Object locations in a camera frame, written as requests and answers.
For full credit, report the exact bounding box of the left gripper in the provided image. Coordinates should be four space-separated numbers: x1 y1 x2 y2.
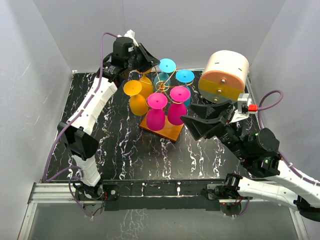
126 43 161 74

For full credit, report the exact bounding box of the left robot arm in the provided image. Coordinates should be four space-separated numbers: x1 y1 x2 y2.
58 29 160 200

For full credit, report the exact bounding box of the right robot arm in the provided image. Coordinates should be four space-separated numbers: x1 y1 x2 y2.
180 99 320 222

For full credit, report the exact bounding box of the blue wine glass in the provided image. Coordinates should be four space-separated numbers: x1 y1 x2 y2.
153 58 176 89
175 69 195 107

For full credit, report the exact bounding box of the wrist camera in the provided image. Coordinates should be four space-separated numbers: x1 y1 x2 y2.
124 29 139 47
230 93 258 123

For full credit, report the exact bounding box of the orange wine glass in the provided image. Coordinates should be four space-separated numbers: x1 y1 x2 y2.
139 69 154 99
123 80 149 116

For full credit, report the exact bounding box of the magenta wine glass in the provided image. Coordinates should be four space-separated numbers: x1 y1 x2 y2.
146 92 168 131
167 86 191 126

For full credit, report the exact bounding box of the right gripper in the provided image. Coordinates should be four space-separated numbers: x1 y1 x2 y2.
179 100 249 160

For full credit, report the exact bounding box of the white orange cylindrical container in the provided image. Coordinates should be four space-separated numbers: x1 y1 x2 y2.
198 50 250 104

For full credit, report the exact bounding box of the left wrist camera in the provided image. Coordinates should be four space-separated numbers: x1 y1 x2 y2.
124 29 139 47

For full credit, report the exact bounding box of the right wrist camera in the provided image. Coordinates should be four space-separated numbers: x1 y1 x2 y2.
230 93 258 123

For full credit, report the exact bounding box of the gold wire wine glass rack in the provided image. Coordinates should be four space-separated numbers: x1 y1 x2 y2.
140 69 195 143

